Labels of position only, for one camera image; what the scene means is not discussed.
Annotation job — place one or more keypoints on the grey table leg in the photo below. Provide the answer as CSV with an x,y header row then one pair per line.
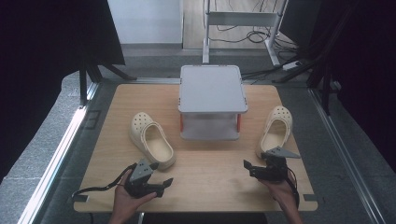
x,y
141,218

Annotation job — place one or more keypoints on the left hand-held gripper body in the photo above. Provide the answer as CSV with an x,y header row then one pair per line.
x,y
140,171

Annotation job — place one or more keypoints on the white power strip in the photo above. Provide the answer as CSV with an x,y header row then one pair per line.
x,y
291,65

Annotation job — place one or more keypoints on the cream clog shoe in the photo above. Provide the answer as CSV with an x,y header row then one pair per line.
x,y
151,140
275,132

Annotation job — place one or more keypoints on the person's right hand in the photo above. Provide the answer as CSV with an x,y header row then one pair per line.
x,y
281,193

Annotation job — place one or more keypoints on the white metal stand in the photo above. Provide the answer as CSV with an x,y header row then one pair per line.
x,y
239,18

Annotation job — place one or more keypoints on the black tripod stand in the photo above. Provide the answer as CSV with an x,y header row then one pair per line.
x,y
325,90
93,73

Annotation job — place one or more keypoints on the person's left hand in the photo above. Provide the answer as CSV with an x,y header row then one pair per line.
x,y
124,200

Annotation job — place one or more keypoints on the grey two-tier shoe rack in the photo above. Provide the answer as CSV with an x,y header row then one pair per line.
x,y
211,93

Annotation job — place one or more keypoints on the aluminium floor rail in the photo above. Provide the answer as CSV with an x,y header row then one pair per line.
x,y
59,155
345,149

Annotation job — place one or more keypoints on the black curtain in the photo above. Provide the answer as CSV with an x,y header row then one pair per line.
x,y
367,62
46,62

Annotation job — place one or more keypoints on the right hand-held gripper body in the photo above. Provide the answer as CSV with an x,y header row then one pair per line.
x,y
275,169

